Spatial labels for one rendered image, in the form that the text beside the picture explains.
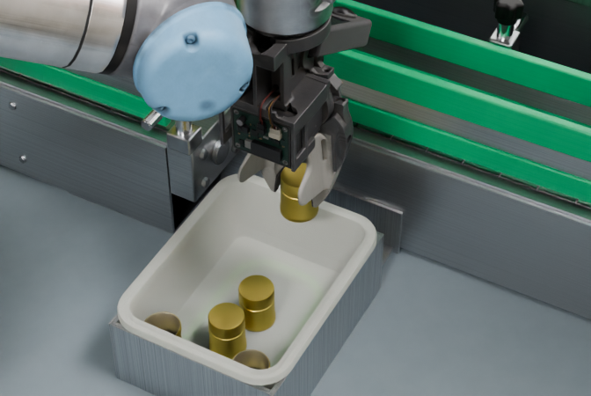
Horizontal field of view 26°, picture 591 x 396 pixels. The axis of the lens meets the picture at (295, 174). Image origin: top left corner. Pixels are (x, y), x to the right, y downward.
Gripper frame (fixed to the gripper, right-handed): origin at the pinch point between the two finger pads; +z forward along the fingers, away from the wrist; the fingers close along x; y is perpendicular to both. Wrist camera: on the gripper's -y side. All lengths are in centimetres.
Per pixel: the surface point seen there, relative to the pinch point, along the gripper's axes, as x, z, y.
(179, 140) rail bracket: -13.7, 1.8, -1.3
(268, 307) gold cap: -0.4, 12.1, 5.2
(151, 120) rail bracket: -13.5, -3.9, 2.9
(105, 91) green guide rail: -23.9, 1.6, -3.7
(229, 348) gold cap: -1.6, 13.4, 10.4
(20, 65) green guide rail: -34.6, 2.3, -3.6
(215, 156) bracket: -12.5, 6.8, -5.5
